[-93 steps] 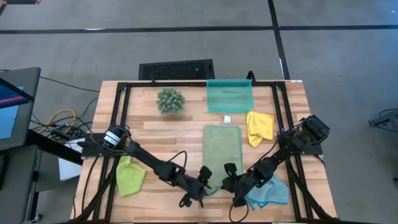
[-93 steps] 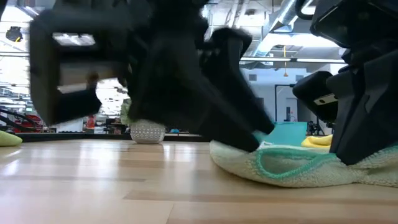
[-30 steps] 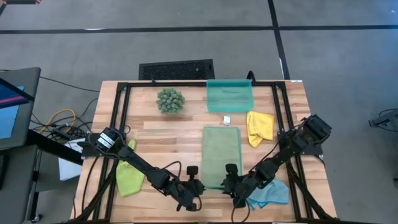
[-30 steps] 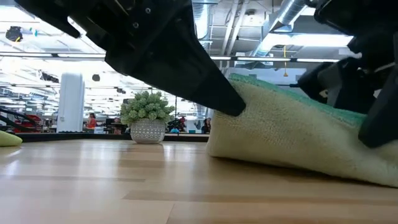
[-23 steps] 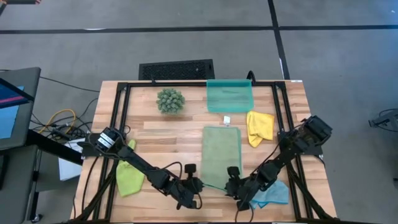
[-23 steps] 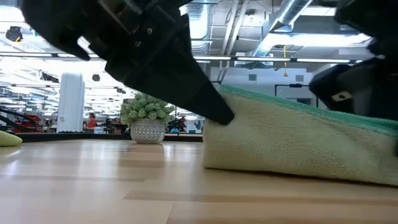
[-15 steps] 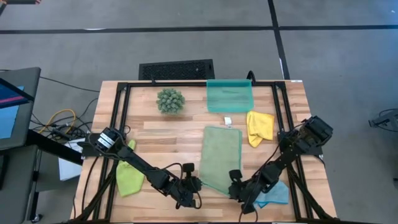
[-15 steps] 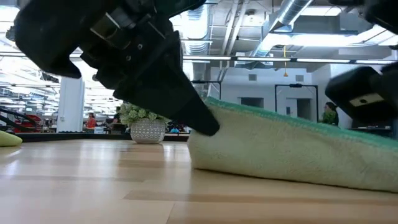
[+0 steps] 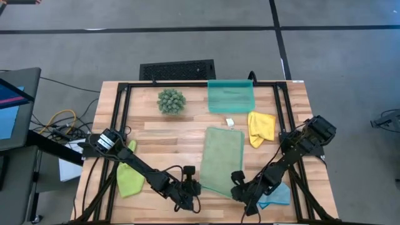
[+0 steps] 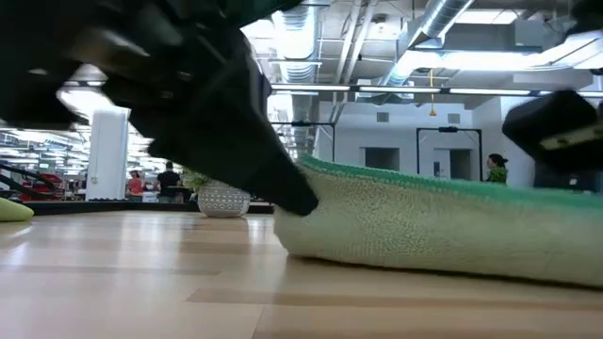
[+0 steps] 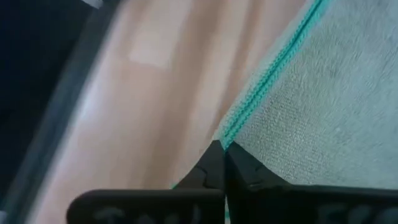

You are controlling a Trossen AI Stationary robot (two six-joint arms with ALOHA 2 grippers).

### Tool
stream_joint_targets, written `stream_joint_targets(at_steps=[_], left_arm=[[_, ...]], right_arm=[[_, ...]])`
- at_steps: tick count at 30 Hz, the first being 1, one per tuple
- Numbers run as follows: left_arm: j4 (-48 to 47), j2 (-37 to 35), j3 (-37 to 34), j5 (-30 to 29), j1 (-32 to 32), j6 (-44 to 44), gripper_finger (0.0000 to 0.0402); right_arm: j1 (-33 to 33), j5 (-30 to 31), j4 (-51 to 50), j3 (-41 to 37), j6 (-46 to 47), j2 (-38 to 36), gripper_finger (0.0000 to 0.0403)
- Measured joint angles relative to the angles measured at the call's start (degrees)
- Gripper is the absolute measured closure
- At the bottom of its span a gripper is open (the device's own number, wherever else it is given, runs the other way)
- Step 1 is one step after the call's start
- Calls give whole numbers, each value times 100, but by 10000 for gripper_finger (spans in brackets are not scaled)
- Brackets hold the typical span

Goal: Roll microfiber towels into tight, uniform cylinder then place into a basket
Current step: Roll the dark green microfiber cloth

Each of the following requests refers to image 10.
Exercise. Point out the black background frame stand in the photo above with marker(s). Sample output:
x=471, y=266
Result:
x=447, y=129
x=301, y=124

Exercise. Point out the overhead light bar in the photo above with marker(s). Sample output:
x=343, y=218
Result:
x=400, y=89

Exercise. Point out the person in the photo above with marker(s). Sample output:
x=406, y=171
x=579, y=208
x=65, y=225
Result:
x=135, y=186
x=168, y=181
x=497, y=172

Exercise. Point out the potted artificial green plant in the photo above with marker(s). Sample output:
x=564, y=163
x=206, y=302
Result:
x=223, y=202

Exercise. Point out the white pillar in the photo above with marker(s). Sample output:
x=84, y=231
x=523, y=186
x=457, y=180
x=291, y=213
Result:
x=107, y=160

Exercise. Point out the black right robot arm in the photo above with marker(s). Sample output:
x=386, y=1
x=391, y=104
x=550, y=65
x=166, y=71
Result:
x=591, y=14

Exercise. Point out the yellow hanging fixture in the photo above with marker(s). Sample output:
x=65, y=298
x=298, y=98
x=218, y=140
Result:
x=432, y=112

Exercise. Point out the dark cabinet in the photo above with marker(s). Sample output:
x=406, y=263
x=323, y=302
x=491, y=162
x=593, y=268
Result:
x=551, y=181

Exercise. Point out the lime green microfiber towel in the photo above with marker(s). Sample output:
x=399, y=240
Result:
x=11, y=212

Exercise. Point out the red background equipment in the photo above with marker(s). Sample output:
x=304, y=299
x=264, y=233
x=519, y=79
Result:
x=42, y=186

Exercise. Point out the black aluminium table frame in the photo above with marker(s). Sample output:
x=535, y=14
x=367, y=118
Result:
x=94, y=207

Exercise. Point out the silver ventilation duct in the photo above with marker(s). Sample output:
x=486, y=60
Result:
x=443, y=14
x=297, y=42

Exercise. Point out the pale green microfiber towel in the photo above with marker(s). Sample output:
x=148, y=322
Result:
x=424, y=226

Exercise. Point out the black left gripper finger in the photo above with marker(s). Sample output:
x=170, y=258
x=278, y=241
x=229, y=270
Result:
x=226, y=141

